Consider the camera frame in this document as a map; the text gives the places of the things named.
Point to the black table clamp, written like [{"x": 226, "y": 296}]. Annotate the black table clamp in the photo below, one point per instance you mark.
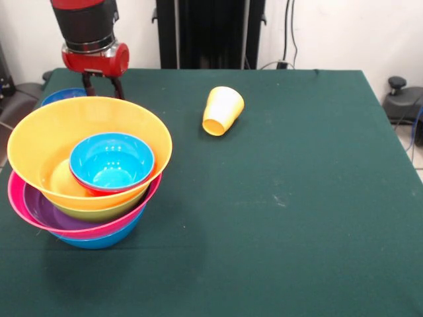
[{"x": 46, "y": 76}]

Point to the green bowl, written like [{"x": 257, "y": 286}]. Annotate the green bowl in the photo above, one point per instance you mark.
[{"x": 99, "y": 214}]

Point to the yellow cup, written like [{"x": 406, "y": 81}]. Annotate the yellow cup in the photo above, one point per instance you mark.
[{"x": 224, "y": 105}]

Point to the dark green tablecloth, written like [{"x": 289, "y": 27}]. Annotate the dark green tablecloth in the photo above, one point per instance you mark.
[{"x": 297, "y": 264}]

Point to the large light blue bowl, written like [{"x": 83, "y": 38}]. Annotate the large light blue bowl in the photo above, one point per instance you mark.
[{"x": 99, "y": 242}]

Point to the purple bowl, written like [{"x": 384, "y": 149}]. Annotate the purple bowl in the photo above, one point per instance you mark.
[{"x": 39, "y": 211}]

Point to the black chair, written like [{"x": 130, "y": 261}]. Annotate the black chair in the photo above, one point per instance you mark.
[{"x": 20, "y": 99}]

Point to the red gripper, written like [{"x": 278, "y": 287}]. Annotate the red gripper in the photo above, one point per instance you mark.
[{"x": 96, "y": 62}]

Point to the large orange bowl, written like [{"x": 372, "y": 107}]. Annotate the large orange bowl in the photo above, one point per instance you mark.
[{"x": 36, "y": 145}]

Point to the small red bowl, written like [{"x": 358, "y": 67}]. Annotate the small red bowl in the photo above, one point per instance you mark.
[{"x": 99, "y": 191}]

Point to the small dark blue bowl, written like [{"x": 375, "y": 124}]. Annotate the small dark blue bowl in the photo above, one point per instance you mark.
[{"x": 59, "y": 95}]

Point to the black knobbed device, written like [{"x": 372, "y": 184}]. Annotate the black knobbed device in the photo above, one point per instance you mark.
[{"x": 401, "y": 102}]

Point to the small light blue bowl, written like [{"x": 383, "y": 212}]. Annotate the small light blue bowl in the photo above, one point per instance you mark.
[{"x": 112, "y": 162}]

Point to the large pink bowl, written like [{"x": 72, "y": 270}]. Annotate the large pink bowl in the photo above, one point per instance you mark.
[{"x": 15, "y": 198}]

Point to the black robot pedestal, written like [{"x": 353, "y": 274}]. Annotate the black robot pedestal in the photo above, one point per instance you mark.
[{"x": 211, "y": 33}]

